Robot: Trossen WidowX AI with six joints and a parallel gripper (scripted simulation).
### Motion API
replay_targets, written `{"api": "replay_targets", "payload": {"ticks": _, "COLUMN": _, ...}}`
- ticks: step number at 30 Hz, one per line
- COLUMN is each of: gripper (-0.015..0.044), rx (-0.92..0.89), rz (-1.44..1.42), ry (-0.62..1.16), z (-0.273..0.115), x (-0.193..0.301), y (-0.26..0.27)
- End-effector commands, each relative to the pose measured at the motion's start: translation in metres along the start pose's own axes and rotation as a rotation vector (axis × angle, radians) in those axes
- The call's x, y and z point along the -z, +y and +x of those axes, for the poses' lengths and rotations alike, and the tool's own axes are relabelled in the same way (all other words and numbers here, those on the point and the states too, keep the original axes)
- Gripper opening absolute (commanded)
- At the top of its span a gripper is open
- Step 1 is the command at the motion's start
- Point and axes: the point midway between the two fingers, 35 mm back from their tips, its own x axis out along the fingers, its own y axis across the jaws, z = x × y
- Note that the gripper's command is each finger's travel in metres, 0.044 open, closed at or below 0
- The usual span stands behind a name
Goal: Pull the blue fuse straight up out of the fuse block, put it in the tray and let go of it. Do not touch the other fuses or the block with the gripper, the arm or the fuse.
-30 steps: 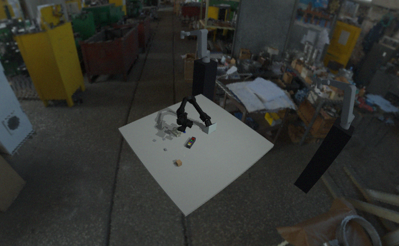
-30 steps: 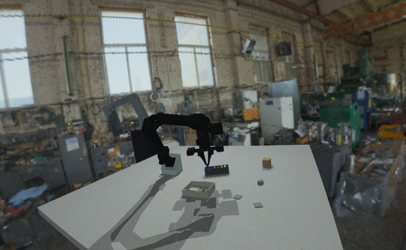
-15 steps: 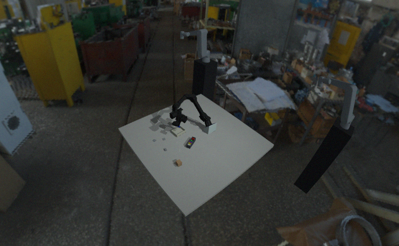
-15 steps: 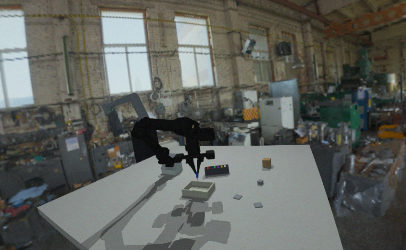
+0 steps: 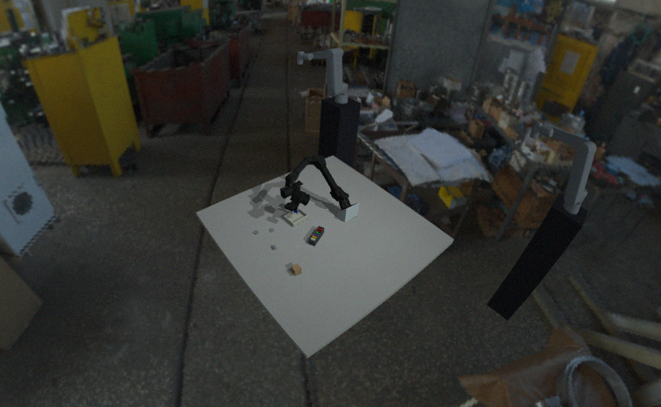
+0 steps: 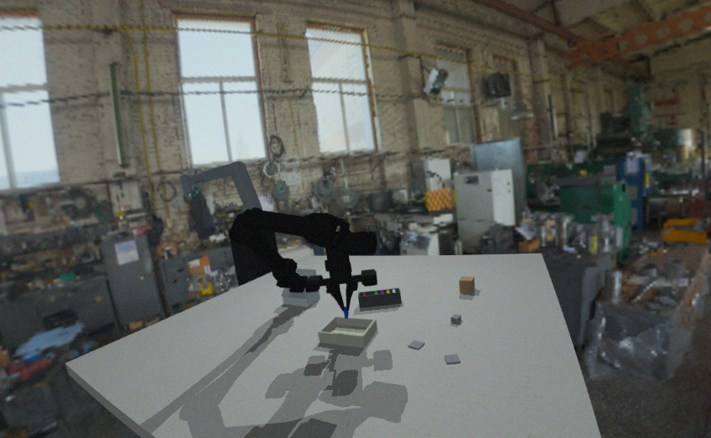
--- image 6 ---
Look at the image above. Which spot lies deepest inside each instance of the brown cube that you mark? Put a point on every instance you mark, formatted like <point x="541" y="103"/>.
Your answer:
<point x="467" y="284"/>

